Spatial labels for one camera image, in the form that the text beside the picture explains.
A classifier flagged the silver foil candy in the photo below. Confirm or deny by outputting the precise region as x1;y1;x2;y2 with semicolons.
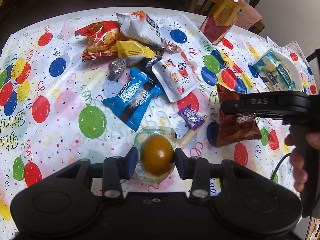
107;57;127;81

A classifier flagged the black sesame snack packet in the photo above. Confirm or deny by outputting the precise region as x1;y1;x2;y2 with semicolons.
139;49;164;76

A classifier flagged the person's right hand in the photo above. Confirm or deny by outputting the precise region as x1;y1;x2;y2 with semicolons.
290;133;319;192

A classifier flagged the small clear snack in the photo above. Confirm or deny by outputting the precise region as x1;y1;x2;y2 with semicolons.
163;40;184;54

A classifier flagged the yellow snack packet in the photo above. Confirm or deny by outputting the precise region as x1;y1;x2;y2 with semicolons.
116;40;156;66

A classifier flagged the packaged braised egg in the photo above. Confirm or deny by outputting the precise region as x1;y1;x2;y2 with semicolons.
133;126;178;185

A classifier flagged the white strawberry drink pouch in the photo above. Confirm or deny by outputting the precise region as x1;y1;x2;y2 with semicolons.
151;53;200;103

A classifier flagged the purple candy wrapper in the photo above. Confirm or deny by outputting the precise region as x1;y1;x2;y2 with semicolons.
178;105;205;131

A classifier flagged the brown foil snack packet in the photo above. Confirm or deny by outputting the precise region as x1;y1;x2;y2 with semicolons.
216;84;261;148

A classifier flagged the white spicy strip bag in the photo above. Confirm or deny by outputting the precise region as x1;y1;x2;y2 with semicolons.
116;10;164;47

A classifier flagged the blue chocolate wafer packet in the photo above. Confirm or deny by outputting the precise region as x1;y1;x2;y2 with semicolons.
103;67;164;131

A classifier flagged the red rice cracker bag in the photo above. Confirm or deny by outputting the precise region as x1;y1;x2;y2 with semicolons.
75;21;127;62

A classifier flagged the orange juice bottle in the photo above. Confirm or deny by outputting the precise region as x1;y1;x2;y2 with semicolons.
200;0;250;45

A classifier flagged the balloon birthday tablecloth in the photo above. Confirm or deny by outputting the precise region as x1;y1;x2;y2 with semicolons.
0;6;320;233

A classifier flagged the blue soft tissue pack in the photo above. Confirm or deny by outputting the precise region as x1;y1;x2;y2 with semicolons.
252;48;303;92

